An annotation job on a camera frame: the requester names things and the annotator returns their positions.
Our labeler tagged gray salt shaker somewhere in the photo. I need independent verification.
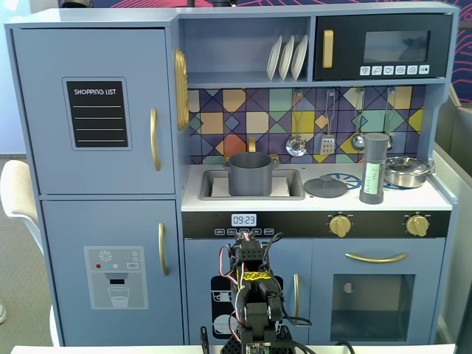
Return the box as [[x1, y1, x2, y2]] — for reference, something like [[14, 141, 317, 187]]
[[359, 132, 389, 205]]

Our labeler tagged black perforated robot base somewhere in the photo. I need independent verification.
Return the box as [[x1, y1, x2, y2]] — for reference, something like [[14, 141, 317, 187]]
[[220, 324, 296, 354]]

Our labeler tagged gray plastic pot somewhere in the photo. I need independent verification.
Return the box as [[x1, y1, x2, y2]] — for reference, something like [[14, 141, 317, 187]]
[[222, 151, 280, 197]]

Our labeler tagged gold faucet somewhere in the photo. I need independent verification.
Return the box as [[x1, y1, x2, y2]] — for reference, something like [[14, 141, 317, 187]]
[[221, 136, 281, 165]]

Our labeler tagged digital clock display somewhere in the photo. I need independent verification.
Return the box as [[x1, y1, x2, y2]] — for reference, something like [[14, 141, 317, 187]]
[[231, 213, 258, 228]]

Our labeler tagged gray sink basin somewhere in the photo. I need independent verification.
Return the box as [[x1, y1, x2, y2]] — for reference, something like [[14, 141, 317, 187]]
[[199, 168, 306, 201]]

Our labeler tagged steel skimmer spoon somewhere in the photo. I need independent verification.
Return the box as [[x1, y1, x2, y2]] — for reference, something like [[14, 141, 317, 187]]
[[285, 91, 308, 157]]

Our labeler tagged gray pot lid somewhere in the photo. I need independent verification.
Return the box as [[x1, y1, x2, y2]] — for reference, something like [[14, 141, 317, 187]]
[[303, 175, 350, 199]]

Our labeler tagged blue dishwasher door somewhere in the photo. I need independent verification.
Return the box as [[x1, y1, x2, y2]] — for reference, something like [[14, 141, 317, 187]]
[[184, 238, 313, 346]]

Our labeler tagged steel slotted spatula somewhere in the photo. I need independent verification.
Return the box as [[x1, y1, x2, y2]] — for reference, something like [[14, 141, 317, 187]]
[[319, 90, 337, 156]]

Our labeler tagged gold toy phone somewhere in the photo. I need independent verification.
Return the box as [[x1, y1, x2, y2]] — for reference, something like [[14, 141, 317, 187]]
[[173, 47, 190, 131]]

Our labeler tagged gold stove knob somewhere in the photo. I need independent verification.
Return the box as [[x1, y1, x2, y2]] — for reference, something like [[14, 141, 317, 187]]
[[327, 214, 352, 237], [405, 214, 430, 237]]

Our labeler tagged white plate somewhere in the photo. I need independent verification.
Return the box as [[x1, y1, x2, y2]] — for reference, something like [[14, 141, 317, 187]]
[[290, 34, 309, 81], [265, 35, 283, 82], [278, 35, 296, 81]]

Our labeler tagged blue wooden toy kitchen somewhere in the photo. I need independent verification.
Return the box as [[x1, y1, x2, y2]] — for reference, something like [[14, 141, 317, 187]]
[[4, 2, 461, 347]]

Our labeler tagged steel ladle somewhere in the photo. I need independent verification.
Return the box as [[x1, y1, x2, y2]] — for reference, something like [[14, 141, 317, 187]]
[[350, 88, 367, 152]]

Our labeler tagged blue oven door with window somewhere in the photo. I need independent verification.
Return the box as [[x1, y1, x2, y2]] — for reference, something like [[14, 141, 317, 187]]
[[311, 238, 446, 344]]

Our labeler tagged black shopping list board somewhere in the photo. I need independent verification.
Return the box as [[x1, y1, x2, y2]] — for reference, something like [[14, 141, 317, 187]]
[[61, 76, 133, 151]]

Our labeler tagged steel serving spoon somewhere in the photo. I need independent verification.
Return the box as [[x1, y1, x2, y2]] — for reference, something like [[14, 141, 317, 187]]
[[381, 87, 396, 150]]

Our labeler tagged steel pot with lid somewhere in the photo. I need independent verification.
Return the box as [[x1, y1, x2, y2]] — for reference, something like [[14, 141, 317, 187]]
[[383, 155, 432, 189]]

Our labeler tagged black toy microwave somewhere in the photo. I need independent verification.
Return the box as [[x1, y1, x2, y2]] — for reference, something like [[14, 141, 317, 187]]
[[313, 13, 454, 81]]

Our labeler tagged robot controller board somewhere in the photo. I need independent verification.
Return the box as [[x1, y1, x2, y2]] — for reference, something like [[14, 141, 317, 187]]
[[241, 341, 274, 354]]

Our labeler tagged blue freezer door with dispenser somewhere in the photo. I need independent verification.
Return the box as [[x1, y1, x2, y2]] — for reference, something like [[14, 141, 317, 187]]
[[41, 199, 184, 346]]

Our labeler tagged blue fridge door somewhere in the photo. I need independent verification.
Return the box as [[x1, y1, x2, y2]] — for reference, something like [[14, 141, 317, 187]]
[[10, 28, 176, 195]]

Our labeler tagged white chair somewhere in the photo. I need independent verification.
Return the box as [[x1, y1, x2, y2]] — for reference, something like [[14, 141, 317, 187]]
[[0, 159, 62, 347]]

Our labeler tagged gold fridge door handle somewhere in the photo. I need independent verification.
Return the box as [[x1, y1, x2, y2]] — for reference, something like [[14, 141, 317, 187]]
[[149, 107, 162, 172]]

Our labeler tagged gold freezer door handle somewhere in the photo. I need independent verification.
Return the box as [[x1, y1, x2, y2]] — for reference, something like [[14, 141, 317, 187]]
[[157, 222, 170, 277]]

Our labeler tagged gold dishwasher handle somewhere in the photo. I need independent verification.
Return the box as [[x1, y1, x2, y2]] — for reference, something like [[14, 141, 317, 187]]
[[293, 272, 301, 320]]

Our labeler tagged black camera cable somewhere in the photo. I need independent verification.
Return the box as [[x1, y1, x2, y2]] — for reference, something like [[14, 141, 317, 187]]
[[271, 232, 313, 329]]

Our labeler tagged gold microwave handle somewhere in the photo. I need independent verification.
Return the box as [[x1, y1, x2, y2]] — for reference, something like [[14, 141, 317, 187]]
[[322, 29, 334, 69]]

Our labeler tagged gold oven handle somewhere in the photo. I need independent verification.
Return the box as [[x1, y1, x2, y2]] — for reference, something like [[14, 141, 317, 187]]
[[344, 251, 409, 264]]

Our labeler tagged black power cable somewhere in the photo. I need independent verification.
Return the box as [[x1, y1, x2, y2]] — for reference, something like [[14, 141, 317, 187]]
[[287, 339, 355, 354]]

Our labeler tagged black panel with silver ring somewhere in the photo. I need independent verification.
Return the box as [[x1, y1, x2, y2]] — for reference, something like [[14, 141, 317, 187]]
[[433, 98, 472, 354]]

